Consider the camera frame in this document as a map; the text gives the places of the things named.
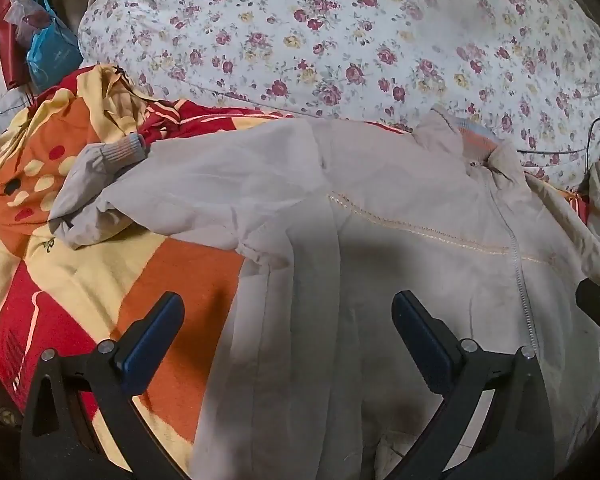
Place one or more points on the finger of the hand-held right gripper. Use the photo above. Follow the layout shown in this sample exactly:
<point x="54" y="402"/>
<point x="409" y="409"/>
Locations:
<point x="597" y="300"/>

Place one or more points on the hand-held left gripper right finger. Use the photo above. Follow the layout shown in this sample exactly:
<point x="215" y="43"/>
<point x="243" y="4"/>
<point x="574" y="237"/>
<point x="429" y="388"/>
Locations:
<point x="422" y="340"/>

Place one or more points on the red bag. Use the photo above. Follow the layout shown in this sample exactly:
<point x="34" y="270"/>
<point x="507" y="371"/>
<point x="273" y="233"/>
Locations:
<point x="11" y="50"/>

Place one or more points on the orange red yellow blanket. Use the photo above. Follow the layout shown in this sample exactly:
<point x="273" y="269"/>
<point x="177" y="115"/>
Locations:
<point x="80" y="270"/>

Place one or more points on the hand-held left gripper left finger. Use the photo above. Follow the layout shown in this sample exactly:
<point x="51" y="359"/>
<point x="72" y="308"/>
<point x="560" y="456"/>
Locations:
<point x="150" y="336"/>

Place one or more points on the white floral quilt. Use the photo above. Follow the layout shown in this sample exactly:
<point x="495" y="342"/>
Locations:
<point x="330" y="35"/>

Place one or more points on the beige zip jacket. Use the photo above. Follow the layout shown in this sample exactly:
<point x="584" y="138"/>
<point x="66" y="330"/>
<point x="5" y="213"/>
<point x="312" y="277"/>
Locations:
<point x="380" y="240"/>

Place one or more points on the blue plastic bag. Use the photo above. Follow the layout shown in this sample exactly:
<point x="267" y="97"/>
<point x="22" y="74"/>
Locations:
<point x="50" y="55"/>

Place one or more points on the clear plastic bag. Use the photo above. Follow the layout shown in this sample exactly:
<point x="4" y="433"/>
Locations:
<point x="22" y="10"/>

